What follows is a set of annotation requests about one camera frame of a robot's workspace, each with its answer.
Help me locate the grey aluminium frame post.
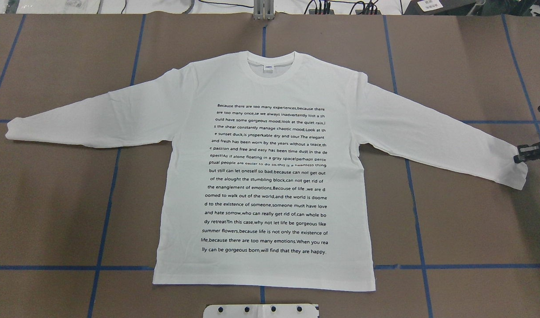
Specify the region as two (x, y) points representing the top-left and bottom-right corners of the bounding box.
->
(253, 0), (275, 20)

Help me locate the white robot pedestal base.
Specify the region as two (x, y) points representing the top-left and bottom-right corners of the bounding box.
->
(203, 303), (320, 318)

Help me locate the white long-sleeve printed shirt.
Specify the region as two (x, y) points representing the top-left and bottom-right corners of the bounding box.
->
(6, 52), (527, 292)

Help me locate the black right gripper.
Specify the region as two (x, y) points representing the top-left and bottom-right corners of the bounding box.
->
(513, 141), (540, 164)

